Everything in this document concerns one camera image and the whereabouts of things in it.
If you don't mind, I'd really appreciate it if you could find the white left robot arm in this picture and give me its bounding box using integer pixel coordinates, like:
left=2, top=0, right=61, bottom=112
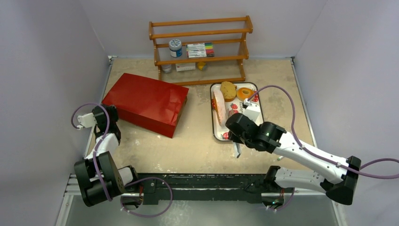
left=72, top=104, right=140, bottom=207

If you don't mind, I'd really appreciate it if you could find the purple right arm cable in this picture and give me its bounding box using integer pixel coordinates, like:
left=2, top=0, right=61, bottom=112
left=246, top=85, right=399, bottom=180

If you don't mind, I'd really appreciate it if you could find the small yellow cube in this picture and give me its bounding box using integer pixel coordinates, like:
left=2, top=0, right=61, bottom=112
left=197, top=62, right=207, bottom=71

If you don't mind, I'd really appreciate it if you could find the orange wooden shelf rack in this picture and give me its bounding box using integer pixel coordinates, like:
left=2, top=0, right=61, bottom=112
left=149, top=16, right=253, bottom=82

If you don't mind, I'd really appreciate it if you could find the orange fake donut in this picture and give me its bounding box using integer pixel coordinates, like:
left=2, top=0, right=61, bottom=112
left=236, top=87, right=255, bottom=102

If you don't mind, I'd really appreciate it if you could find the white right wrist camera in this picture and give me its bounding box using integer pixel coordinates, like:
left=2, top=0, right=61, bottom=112
left=243, top=98, right=261, bottom=125

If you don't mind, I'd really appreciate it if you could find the blue label white jar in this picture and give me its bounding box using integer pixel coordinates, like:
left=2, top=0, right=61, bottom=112
left=168, top=39, right=182, bottom=58

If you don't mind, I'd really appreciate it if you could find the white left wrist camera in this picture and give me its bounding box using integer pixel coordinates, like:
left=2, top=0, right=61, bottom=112
left=76, top=113, right=97, bottom=130

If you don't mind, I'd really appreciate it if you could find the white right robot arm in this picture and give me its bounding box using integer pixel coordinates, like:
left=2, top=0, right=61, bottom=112
left=226, top=113, right=361, bottom=205

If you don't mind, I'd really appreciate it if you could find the pack of coloured markers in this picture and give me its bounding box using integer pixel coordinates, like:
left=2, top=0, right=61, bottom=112
left=186, top=42, right=215, bottom=58

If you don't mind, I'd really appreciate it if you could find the red paper bag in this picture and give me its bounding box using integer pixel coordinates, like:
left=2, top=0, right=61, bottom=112
left=102, top=73, right=189, bottom=138

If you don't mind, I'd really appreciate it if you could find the small white box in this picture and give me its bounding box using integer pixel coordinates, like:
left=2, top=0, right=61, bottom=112
left=175, top=63, right=196, bottom=72

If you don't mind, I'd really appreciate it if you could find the yellow fake bread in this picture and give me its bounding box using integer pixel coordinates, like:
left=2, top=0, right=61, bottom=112
left=220, top=81, right=237, bottom=102

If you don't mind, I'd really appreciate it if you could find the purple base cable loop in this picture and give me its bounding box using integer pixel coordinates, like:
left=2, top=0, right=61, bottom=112
left=120, top=177, right=174, bottom=218

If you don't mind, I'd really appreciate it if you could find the small white bottle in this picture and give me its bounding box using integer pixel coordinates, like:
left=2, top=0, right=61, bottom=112
left=161, top=64, right=172, bottom=73

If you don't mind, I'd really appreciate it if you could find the strawberry print white tray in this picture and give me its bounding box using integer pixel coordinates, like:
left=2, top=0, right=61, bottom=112
left=209, top=81, right=265, bottom=144

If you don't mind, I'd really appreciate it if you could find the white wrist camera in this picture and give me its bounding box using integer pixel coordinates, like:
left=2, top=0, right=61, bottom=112
left=76, top=113, right=97, bottom=130
left=243, top=98, right=261, bottom=125

